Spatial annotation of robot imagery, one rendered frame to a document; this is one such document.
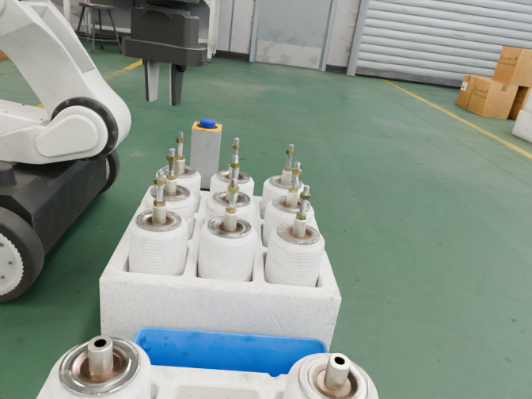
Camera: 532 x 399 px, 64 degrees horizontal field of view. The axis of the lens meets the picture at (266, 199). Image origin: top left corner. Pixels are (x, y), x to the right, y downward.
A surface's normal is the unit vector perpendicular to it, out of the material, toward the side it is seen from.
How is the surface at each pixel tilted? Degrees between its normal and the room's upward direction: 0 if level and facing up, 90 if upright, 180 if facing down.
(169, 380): 0
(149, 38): 90
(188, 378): 0
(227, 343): 88
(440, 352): 0
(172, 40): 90
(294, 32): 90
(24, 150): 100
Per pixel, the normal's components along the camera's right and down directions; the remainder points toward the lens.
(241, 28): 0.03, 0.40
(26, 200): 0.80, -0.56
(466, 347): 0.13, -0.91
